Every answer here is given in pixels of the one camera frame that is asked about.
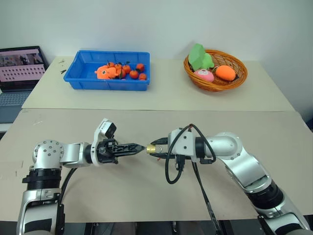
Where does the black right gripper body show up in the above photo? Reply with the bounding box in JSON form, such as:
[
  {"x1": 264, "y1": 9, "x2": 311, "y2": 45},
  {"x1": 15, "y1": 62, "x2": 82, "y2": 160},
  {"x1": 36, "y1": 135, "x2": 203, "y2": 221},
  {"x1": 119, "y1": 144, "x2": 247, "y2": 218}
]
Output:
[{"x1": 163, "y1": 137, "x2": 177, "y2": 161}]

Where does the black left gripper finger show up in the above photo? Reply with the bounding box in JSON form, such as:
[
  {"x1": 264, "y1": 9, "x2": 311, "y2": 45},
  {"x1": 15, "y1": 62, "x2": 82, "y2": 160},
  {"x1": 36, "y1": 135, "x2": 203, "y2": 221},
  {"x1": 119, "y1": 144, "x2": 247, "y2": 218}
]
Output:
[
  {"x1": 116, "y1": 142, "x2": 146, "y2": 151},
  {"x1": 116, "y1": 149, "x2": 145, "y2": 157}
]

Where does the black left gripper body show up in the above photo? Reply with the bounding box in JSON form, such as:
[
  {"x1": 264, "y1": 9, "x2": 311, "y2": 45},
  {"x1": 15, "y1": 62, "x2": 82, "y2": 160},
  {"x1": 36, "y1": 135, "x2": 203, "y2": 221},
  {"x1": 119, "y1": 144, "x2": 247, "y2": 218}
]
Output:
[{"x1": 96, "y1": 138, "x2": 120, "y2": 165}]

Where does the brass padlock with silver shackle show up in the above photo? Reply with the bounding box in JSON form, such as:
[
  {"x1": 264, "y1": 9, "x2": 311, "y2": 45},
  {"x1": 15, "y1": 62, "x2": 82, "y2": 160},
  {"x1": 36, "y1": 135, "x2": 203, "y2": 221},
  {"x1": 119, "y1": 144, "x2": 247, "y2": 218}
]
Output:
[{"x1": 146, "y1": 144, "x2": 163, "y2": 155}]

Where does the pink round plush toy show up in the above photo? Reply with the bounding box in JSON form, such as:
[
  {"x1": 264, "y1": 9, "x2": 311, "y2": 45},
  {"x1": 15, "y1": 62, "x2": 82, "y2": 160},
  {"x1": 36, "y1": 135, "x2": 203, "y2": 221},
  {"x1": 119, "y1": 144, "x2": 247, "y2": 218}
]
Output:
[{"x1": 194, "y1": 69, "x2": 215, "y2": 82}]

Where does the orange fish plush toy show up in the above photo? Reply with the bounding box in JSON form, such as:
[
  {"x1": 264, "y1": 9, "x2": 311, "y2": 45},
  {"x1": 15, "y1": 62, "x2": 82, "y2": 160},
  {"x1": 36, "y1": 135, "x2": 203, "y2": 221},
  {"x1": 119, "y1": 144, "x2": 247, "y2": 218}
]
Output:
[{"x1": 94, "y1": 66, "x2": 118, "y2": 80}]

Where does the brown wicker basket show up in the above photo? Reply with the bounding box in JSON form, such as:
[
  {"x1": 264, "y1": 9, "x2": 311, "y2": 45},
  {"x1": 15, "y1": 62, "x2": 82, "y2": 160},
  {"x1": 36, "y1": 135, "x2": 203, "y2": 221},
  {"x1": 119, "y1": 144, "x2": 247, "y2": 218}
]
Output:
[{"x1": 183, "y1": 49, "x2": 248, "y2": 92}]

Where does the blue plastic bin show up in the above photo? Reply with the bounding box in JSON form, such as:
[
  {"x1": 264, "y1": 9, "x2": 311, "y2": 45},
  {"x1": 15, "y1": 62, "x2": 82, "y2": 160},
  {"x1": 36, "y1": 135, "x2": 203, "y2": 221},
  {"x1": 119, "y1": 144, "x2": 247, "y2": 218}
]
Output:
[{"x1": 63, "y1": 50, "x2": 151, "y2": 92}]

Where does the dark green foam toy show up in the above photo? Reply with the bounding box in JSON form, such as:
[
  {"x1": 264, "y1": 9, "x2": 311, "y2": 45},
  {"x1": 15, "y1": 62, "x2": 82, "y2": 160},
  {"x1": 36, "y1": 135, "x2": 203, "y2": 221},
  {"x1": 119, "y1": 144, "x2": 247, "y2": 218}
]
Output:
[{"x1": 188, "y1": 43, "x2": 206, "y2": 72}]

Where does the light green foam toy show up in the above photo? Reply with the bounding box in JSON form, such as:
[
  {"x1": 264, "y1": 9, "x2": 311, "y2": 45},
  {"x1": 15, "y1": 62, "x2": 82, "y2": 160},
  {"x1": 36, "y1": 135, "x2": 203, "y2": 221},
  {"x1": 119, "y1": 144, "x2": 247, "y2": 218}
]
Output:
[{"x1": 201, "y1": 53, "x2": 216, "y2": 71}]

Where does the orange mango toy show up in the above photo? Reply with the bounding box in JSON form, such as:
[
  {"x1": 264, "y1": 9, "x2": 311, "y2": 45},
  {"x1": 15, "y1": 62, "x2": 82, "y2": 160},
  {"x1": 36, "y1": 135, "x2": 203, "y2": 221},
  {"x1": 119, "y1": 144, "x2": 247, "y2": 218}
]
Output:
[{"x1": 215, "y1": 65, "x2": 237, "y2": 81}]

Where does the grey laptop computer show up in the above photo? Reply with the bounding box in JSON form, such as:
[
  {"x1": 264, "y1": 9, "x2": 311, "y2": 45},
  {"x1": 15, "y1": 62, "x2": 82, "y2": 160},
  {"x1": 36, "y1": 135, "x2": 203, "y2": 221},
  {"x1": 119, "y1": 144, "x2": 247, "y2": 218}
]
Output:
[{"x1": 0, "y1": 46, "x2": 50, "y2": 124}]

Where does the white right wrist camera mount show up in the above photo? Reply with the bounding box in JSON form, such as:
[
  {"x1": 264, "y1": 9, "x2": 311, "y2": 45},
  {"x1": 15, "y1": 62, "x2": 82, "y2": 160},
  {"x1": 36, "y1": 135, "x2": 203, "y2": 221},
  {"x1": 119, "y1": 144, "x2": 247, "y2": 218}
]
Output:
[{"x1": 168, "y1": 126, "x2": 197, "y2": 163}]

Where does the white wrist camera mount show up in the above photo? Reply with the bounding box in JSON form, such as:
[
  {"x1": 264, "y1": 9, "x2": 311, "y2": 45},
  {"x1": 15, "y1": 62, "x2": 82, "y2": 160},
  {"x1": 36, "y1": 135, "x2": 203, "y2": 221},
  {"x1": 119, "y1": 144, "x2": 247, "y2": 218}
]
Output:
[
  {"x1": 90, "y1": 118, "x2": 117, "y2": 167},
  {"x1": 168, "y1": 126, "x2": 197, "y2": 163}
]

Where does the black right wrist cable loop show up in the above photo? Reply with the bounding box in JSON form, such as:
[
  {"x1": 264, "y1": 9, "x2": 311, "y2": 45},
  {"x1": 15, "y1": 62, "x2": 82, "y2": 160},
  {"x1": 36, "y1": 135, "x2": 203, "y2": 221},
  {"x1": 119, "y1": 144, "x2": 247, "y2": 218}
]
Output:
[{"x1": 164, "y1": 123, "x2": 217, "y2": 185}]

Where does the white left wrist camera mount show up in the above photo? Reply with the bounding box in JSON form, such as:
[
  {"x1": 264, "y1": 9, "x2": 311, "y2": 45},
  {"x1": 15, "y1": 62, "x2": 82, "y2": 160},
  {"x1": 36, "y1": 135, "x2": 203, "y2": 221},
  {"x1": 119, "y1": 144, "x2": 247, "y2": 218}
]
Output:
[{"x1": 90, "y1": 118, "x2": 117, "y2": 167}]

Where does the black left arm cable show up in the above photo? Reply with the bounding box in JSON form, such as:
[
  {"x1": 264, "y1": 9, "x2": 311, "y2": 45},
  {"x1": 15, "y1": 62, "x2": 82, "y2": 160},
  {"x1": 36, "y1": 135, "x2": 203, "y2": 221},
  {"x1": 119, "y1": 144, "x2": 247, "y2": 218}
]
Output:
[{"x1": 55, "y1": 167, "x2": 78, "y2": 235}]

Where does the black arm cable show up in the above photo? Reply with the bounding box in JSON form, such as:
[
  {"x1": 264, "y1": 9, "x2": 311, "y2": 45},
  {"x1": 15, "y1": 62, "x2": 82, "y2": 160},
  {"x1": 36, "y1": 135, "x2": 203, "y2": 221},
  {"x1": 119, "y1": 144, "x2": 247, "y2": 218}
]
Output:
[
  {"x1": 192, "y1": 161, "x2": 221, "y2": 235},
  {"x1": 55, "y1": 167, "x2": 78, "y2": 235}
]

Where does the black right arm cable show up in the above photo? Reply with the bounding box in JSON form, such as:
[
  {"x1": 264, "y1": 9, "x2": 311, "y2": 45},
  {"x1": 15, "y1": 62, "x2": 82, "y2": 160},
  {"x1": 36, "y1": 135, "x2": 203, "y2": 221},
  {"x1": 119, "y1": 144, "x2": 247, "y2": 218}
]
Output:
[{"x1": 192, "y1": 161, "x2": 221, "y2": 235}]

